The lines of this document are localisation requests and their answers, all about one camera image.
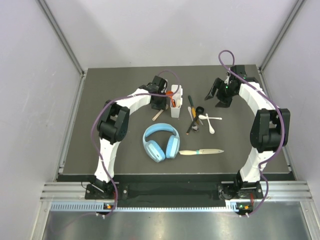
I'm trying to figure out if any beige wooden spoon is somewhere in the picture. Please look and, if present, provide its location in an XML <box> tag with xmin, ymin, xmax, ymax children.
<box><xmin>152</xmin><ymin>104</ymin><xmax>169</xmax><ymax>121</ymax></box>

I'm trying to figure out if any white spoon vertical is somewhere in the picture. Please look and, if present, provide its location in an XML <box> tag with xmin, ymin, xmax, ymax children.
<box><xmin>205</xmin><ymin>113</ymin><xmax>215</xmax><ymax>135</ymax></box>

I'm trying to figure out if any knife with beige handle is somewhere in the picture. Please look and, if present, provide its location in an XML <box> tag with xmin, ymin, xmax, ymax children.
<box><xmin>179</xmin><ymin>149</ymin><xmax>224</xmax><ymax>156</ymax></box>

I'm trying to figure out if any orange plastic spoon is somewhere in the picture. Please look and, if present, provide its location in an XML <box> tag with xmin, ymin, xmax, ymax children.
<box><xmin>165</xmin><ymin>91</ymin><xmax>174</xmax><ymax>107</ymax></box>

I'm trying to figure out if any white compartment utensil container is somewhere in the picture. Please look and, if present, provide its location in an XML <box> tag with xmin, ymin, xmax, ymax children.
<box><xmin>170</xmin><ymin>84</ymin><xmax>183</xmax><ymax>118</ymax></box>

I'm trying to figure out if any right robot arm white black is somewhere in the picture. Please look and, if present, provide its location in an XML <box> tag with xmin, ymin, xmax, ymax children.
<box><xmin>205</xmin><ymin>65</ymin><xmax>291</xmax><ymax>200</ymax></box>

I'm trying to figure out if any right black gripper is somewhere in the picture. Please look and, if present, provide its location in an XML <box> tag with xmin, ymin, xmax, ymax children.
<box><xmin>204</xmin><ymin>78</ymin><xmax>237</xmax><ymax>108</ymax></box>

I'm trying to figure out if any white spoon horizontal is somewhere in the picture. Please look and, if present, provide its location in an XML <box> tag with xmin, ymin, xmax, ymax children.
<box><xmin>198</xmin><ymin>114</ymin><xmax>222</xmax><ymax>120</ymax></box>

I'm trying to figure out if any aluminium frame rail front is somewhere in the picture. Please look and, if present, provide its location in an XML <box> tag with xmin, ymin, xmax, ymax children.
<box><xmin>40</xmin><ymin>181</ymin><xmax>313</xmax><ymax>213</ymax></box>

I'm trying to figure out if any small white spoon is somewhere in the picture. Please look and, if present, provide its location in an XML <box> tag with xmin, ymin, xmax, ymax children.
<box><xmin>176</xmin><ymin>99</ymin><xmax>181</xmax><ymax>108</ymax></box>

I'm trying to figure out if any blue over-ear headphones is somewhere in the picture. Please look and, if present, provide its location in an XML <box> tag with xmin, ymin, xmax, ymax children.
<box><xmin>142</xmin><ymin>123</ymin><xmax>181</xmax><ymax>163</ymax></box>

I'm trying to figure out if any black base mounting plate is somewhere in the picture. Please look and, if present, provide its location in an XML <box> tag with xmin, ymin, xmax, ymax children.
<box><xmin>85</xmin><ymin>181</ymin><xmax>262</xmax><ymax>205</ymax></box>

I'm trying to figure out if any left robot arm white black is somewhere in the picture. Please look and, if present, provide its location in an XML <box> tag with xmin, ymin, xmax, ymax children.
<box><xmin>92</xmin><ymin>75</ymin><xmax>168</xmax><ymax>200</ymax></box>

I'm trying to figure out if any black ladle spoon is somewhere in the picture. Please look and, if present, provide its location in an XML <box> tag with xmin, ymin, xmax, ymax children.
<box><xmin>194</xmin><ymin>106</ymin><xmax>205</xmax><ymax>121</ymax></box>

